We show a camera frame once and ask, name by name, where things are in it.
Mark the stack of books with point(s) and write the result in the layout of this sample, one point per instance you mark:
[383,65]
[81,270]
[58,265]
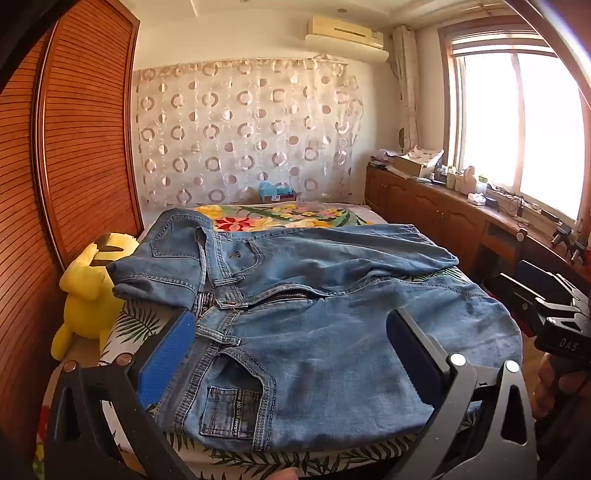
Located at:
[381,158]

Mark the circle patterned sheer curtain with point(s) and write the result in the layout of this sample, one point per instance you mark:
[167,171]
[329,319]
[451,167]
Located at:
[240,134]

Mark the floral blanket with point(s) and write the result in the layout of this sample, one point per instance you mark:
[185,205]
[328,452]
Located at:
[277,214]

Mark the wooden louvered wardrobe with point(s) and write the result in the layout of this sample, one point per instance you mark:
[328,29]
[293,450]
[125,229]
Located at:
[69,161]

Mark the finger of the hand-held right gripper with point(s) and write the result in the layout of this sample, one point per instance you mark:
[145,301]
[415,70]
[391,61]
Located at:
[517,297]
[554,293]

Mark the blue denim pants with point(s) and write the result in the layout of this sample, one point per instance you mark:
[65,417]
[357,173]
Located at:
[314,332]

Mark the long wooden cabinet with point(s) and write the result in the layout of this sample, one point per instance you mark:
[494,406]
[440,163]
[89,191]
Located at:
[429,212]

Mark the printed white paper bag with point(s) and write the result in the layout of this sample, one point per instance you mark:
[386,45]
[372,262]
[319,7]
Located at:
[427,153]

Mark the cardboard box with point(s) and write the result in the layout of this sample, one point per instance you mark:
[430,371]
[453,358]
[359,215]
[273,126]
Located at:
[411,166]

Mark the leaf print bed sheet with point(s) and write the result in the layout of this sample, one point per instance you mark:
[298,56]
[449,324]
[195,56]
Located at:
[134,318]

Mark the person's left hand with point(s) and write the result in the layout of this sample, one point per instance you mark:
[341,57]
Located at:
[277,474]

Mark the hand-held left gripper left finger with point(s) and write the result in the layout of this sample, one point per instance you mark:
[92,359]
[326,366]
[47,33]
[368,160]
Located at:
[170,353]

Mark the patterned window drape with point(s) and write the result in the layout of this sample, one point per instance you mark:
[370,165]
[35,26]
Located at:
[406,92]

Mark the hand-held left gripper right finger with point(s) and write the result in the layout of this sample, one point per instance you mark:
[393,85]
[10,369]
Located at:
[411,357]

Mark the person's right hand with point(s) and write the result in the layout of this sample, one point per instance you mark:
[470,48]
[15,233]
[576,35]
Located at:
[547,387]

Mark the yellow plush toy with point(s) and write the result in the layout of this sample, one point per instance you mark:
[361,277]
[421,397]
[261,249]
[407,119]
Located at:
[85,300]

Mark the white power strip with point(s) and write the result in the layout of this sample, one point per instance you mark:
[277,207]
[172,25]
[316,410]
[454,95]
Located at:
[512,202]

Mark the white plastic jug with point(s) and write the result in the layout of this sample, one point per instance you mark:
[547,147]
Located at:
[469,180]

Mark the blue plastic bag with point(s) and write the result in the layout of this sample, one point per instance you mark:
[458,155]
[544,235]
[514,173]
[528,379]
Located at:
[274,190]

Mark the wall air conditioner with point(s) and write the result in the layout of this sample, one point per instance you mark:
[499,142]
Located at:
[344,39]

